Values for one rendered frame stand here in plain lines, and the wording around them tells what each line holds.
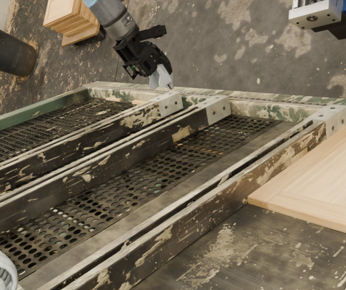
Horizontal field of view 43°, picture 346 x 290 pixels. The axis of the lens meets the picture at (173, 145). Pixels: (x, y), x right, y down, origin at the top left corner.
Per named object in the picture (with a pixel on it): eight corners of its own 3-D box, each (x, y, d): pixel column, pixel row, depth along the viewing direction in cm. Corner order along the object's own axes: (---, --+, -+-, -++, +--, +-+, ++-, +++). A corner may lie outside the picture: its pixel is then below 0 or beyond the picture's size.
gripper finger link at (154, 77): (157, 102, 123) (138, 77, 118) (165, 87, 126) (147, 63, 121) (165, 100, 121) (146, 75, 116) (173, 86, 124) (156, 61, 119)
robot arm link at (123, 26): (112, 13, 114) (133, 4, 108) (123, 27, 116) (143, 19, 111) (97, 30, 110) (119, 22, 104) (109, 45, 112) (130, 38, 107)
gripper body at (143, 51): (133, 82, 118) (106, 47, 111) (147, 61, 122) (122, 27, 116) (153, 77, 113) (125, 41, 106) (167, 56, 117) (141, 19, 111)
